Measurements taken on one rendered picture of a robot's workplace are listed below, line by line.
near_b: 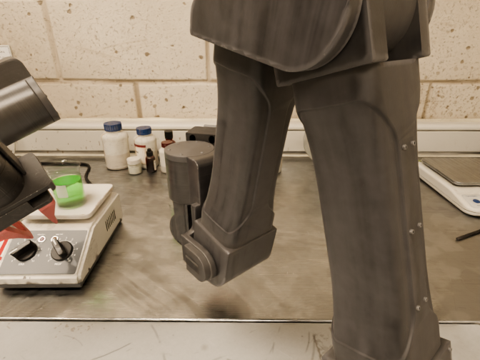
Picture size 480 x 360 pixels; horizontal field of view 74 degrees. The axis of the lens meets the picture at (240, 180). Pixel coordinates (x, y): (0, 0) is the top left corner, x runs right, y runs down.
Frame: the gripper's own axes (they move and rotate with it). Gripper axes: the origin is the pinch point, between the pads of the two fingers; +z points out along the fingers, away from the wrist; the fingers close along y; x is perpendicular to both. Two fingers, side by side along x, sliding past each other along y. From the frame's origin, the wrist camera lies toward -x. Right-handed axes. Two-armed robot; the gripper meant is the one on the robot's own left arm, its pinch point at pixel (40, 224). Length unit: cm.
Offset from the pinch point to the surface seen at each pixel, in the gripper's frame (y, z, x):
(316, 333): -20.1, 6.1, 34.7
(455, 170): -79, 25, 33
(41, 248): 3.0, 7.1, -1.9
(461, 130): -103, 33, 26
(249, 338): -13.1, 5.7, 29.3
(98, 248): -3.5, 11.1, 1.5
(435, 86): -103, 24, 13
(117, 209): -9.7, 15.1, -5.9
